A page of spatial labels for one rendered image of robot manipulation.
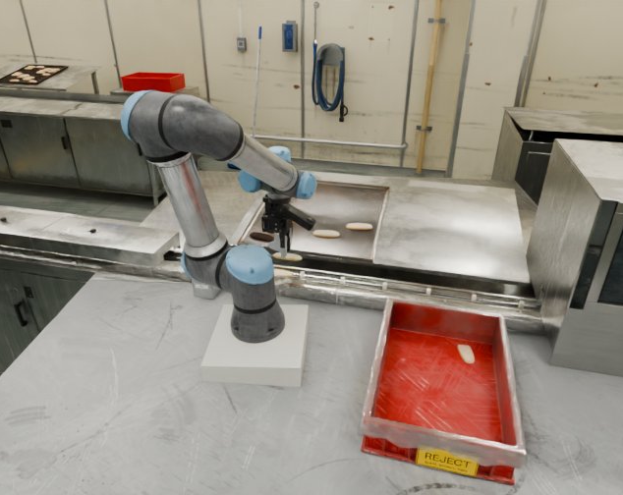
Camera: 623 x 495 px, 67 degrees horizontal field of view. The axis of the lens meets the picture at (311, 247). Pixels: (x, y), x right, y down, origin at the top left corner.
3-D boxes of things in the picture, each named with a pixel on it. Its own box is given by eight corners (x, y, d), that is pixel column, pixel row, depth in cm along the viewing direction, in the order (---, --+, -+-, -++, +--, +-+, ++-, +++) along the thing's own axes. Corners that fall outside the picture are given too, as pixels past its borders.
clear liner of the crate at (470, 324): (355, 454, 102) (357, 421, 97) (383, 321, 143) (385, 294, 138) (521, 491, 94) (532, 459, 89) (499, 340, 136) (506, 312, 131)
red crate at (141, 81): (122, 90, 460) (120, 77, 454) (140, 84, 491) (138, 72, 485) (171, 92, 452) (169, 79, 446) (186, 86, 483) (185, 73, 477)
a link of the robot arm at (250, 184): (265, 172, 128) (289, 161, 136) (234, 165, 133) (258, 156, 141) (267, 199, 131) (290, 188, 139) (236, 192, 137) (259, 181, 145)
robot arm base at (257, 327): (281, 344, 124) (278, 314, 119) (225, 343, 126) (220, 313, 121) (288, 307, 137) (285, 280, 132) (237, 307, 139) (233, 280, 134)
